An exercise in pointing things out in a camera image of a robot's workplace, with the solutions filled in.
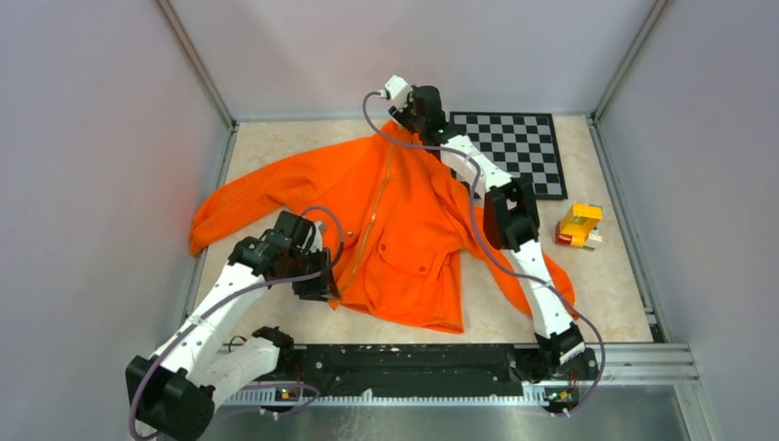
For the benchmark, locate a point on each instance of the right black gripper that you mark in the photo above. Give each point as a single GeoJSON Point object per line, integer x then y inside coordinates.
{"type": "Point", "coordinates": [401, 116]}

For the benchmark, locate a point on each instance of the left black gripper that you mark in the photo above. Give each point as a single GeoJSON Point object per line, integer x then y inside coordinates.
{"type": "Point", "coordinates": [323, 287]}

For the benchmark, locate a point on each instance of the orange zip jacket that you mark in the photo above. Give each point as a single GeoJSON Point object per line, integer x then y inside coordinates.
{"type": "Point", "coordinates": [405, 221]}

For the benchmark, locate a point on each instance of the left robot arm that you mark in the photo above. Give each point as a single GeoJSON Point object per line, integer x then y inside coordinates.
{"type": "Point", "coordinates": [213, 341]}

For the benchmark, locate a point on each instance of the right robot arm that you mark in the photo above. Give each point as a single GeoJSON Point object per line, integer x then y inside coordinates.
{"type": "Point", "coordinates": [510, 221]}

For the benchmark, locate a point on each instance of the black white checkerboard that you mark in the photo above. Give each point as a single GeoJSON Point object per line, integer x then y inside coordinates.
{"type": "Point", "coordinates": [520, 144]}

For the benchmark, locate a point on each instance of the yellow red toy blocks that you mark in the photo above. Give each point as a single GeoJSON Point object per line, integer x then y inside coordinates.
{"type": "Point", "coordinates": [579, 227]}

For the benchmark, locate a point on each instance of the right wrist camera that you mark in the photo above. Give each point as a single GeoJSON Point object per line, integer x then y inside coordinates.
{"type": "Point", "coordinates": [397, 92]}

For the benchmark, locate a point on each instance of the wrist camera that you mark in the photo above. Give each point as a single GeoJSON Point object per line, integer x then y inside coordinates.
{"type": "Point", "coordinates": [314, 242]}
{"type": "Point", "coordinates": [397, 92]}

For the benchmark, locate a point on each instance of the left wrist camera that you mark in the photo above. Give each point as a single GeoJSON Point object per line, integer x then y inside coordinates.
{"type": "Point", "coordinates": [314, 242]}

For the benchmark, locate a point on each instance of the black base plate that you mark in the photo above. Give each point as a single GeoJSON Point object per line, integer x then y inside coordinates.
{"type": "Point", "coordinates": [427, 371]}

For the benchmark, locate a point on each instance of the aluminium front rail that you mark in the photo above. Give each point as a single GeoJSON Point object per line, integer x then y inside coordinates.
{"type": "Point", "coordinates": [631, 365]}

